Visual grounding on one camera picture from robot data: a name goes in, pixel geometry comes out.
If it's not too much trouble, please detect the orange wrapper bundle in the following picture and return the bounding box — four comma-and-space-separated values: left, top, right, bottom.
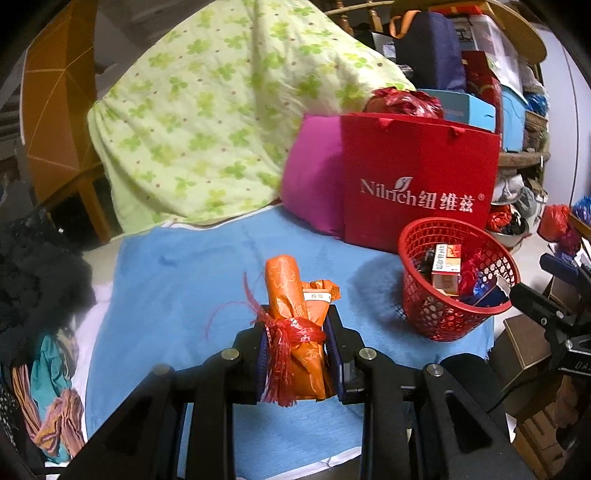
242, 254, 341, 407

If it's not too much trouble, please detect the red plastic bag in paperbag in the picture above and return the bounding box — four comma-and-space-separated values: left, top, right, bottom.
363, 87, 444, 119

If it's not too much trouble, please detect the black lace garment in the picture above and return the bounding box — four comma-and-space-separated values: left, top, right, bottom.
1, 210, 95, 367

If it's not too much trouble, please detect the turquoise storage box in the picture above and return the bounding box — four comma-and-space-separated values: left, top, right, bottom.
501, 85, 527, 153

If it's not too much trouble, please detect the blue cardboard box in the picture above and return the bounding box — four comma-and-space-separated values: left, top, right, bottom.
476, 284, 511, 308

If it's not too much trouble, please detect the striped orange cloth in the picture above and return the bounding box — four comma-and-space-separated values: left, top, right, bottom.
12, 365, 86, 464

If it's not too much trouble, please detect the blue plastic bag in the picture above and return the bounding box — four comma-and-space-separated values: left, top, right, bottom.
472, 273, 499, 306

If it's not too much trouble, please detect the teal cloth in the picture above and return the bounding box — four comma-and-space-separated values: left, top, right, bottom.
30, 335, 71, 464

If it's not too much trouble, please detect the green clover quilt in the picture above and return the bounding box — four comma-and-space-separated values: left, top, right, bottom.
87, 1, 412, 235

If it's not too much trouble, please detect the navy blue bag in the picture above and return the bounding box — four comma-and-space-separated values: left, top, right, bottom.
389, 10, 466, 92

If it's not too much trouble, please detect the magenta pillow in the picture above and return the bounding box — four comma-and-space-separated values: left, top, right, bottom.
280, 115, 345, 238

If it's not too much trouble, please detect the red Nilrich paper bag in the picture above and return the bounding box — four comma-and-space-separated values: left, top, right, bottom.
339, 113, 501, 253

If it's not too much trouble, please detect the red mesh ribbon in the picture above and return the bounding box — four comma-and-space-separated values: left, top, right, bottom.
458, 255, 485, 304

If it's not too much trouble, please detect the orange red small box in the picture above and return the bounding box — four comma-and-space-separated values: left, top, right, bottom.
432, 244, 462, 296

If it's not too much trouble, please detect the light blue fashion box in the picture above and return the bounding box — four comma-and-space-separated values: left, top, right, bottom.
422, 89, 496, 133

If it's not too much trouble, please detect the red plastic mesh basket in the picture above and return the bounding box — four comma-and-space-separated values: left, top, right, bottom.
399, 217, 520, 342

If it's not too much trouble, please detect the light blue blanket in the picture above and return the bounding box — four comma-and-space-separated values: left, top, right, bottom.
85, 207, 494, 479

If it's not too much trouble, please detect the black plastic bag bundle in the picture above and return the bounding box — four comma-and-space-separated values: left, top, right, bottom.
414, 248, 435, 283

